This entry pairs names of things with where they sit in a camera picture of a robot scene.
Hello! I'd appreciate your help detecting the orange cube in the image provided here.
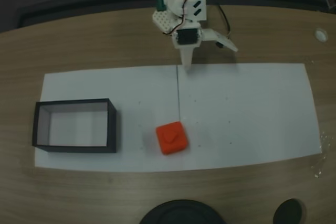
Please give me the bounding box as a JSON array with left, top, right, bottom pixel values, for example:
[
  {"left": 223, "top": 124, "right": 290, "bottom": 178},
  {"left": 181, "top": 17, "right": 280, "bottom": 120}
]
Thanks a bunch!
[{"left": 155, "top": 121, "right": 190, "bottom": 155}]

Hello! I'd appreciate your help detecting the dark brown box, white inside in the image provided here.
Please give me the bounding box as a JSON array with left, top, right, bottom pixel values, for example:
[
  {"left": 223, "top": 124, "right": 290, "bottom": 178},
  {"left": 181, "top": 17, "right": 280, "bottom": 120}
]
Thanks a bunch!
[{"left": 31, "top": 98, "right": 118, "bottom": 154}]

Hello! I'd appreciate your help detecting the white paper sheet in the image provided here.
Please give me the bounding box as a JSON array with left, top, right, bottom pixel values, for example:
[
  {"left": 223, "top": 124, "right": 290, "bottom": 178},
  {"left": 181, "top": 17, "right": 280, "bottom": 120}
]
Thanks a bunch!
[
  {"left": 176, "top": 62, "right": 323, "bottom": 172},
  {"left": 35, "top": 65, "right": 182, "bottom": 173}
]

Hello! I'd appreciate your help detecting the small white round cap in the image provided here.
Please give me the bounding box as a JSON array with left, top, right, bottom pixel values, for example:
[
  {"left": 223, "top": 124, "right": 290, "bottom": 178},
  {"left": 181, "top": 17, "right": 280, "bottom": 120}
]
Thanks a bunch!
[{"left": 314, "top": 27, "right": 329, "bottom": 42}]

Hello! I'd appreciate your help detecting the large black round object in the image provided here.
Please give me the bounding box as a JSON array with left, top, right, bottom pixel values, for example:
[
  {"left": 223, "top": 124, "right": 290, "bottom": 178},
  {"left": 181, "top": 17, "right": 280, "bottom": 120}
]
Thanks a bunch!
[{"left": 138, "top": 199, "right": 227, "bottom": 224}]

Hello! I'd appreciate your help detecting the clear tape piece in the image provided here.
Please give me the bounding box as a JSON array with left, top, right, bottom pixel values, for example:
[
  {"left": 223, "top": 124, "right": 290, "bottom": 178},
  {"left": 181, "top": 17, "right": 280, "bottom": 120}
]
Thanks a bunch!
[{"left": 312, "top": 129, "right": 330, "bottom": 180}]

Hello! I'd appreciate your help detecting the small black round object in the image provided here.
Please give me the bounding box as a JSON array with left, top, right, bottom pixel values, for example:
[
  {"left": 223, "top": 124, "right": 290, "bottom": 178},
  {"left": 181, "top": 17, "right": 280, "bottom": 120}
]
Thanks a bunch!
[{"left": 272, "top": 198, "right": 307, "bottom": 224}]

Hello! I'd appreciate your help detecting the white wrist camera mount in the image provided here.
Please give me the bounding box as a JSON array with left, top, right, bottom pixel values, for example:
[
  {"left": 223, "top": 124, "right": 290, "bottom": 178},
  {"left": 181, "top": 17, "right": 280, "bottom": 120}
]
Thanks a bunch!
[{"left": 202, "top": 28, "right": 239, "bottom": 52}]

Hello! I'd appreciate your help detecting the black camera cable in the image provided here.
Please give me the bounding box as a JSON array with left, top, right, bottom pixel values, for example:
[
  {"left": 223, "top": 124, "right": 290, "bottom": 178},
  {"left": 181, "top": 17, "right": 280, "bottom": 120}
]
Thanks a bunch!
[{"left": 217, "top": 4, "right": 233, "bottom": 39}]

